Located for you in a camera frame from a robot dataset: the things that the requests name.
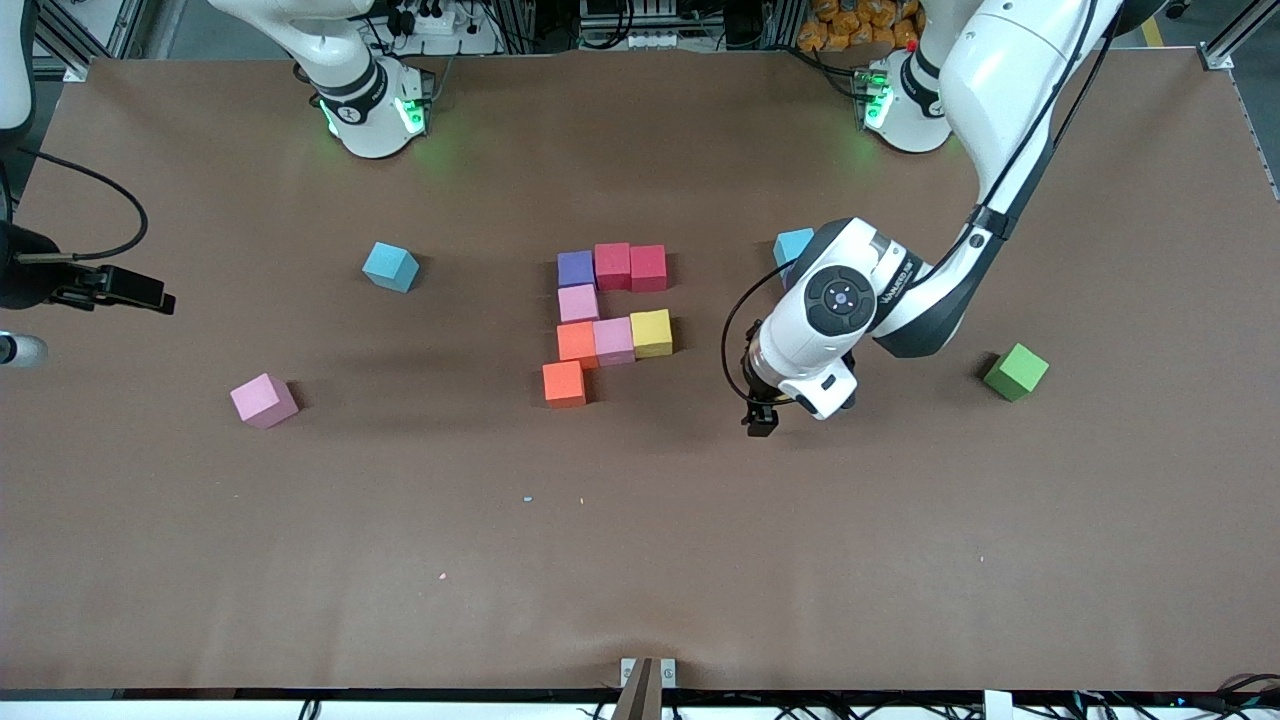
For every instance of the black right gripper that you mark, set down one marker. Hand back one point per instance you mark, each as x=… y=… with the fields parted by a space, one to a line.
x=22 y=277

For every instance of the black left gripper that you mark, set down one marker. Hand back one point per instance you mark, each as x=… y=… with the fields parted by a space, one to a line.
x=760 y=417

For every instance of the yellow foam cube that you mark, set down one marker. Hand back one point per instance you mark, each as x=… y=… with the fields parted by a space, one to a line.
x=651 y=333

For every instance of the pink foam cube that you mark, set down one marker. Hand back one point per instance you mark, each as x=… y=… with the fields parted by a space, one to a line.
x=613 y=340
x=263 y=400
x=578 y=302

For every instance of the red foam cube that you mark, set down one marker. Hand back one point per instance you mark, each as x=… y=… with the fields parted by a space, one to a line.
x=649 y=268
x=613 y=266

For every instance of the orange foam cube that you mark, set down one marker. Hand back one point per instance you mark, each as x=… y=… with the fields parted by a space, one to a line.
x=576 y=343
x=564 y=383

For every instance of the purple foam cube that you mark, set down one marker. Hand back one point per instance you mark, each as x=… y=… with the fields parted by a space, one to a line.
x=575 y=268

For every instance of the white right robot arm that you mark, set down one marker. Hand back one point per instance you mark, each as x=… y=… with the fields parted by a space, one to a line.
x=360 y=90

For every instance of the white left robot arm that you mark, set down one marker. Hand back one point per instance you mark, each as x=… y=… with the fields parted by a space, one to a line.
x=1000 y=80

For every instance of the light blue foam cube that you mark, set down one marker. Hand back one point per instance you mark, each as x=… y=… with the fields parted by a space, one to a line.
x=792 y=245
x=390 y=266

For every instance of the brown table cover sheet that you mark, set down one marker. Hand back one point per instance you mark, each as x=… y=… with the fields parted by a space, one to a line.
x=640 y=600

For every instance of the green foam cube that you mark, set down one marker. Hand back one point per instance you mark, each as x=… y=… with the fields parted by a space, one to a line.
x=1016 y=372

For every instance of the metal table clamp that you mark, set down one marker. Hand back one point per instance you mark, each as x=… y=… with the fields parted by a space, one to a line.
x=640 y=695

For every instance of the white tag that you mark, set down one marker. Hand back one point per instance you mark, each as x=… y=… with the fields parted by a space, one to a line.
x=998 y=706

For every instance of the white electronics box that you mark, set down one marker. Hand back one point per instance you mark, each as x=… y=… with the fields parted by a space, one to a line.
x=640 y=40

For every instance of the bag of orange fruits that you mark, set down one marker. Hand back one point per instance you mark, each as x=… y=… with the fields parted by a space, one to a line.
x=850 y=25

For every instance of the white power strip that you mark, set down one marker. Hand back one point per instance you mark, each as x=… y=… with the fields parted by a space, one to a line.
x=440 y=22

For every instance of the aluminium frame strut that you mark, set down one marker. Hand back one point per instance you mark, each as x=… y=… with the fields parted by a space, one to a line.
x=80 y=68
x=1215 y=55

